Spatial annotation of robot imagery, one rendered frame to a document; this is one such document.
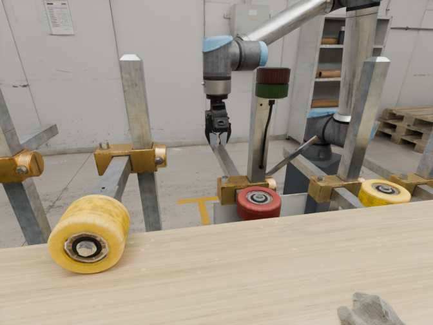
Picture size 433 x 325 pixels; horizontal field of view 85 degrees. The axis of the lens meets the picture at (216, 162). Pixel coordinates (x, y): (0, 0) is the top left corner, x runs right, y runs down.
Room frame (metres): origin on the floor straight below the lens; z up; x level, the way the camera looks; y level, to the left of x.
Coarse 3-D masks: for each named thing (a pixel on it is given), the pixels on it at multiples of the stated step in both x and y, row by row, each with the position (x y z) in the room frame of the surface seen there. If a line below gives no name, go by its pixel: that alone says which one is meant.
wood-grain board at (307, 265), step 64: (0, 256) 0.23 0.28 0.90; (128, 256) 0.23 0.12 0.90; (192, 256) 0.23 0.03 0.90; (256, 256) 0.23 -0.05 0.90; (320, 256) 0.23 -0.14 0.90; (384, 256) 0.23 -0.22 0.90; (0, 320) 0.15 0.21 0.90; (64, 320) 0.15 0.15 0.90; (128, 320) 0.15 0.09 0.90; (192, 320) 0.15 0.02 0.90; (256, 320) 0.15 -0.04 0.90; (320, 320) 0.15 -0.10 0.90
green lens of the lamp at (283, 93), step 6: (258, 84) 0.44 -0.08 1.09; (264, 84) 0.43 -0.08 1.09; (288, 84) 0.44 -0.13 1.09; (258, 90) 0.44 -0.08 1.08; (264, 90) 0.43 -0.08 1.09; (270, 90) 0.43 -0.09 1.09; (276, 90) 0.43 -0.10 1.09; (282, 90) 0.43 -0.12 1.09; (288, 90) 0.45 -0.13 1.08; (258, 96) 0.44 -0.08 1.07; (264, 96) 0.43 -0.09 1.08; (270, 96) 0.43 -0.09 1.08; (276, 96) 0.43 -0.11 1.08; (282, 96) 0.43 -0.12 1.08
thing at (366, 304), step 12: (360, 300) 0.17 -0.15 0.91; (372, 300) 0.16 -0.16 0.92; (384, 300) 0.17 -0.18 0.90; (348, 312) 0.15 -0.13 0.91; (360, 312) 0.15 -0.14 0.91; (372, 312) 0.15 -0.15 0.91; (384, 312) 0.15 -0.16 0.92; (348, 324) 0.14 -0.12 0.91; (360, 324) 0.14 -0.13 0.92; (372, 324) 0.14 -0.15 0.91; (384, 324) 0.14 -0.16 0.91; (396, 324) 0.13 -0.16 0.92
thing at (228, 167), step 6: (216, 144) 0.77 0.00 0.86; (222, 144) 0.77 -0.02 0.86; (216, 150) 0.72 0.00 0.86; (222, 150) 0.72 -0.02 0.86; (216, 156) 0.72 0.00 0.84; (222, 156) 0.67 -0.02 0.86; (228, 156) 0.67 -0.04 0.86; (222, 162) 0.62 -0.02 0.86; (228, 162) 0.62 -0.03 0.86; (222, 168) 0.62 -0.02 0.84; (228, 168) 0.58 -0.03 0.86; (234, 168) 0.58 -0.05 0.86; (228, 174) 0.55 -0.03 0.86; (234, 174) 0.55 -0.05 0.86
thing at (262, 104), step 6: (270, 84) 0.43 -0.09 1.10; (276, 84) 0.43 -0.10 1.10; (282, 84) 0.43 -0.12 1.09; (258, 102) 0.48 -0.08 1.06; (264, 102) 0.48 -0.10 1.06; (270, 102) 0.45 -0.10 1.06; (258, 108) 0.48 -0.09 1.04; (264, 108) 0.48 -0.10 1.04; (270, 108) 0.45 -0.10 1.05; (270, 114) 0.45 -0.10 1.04; (264, 132) 0.48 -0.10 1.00; (264, 138) 0.48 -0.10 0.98; (264, 144) 0.48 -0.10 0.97; (264, 150) 0.48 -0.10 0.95
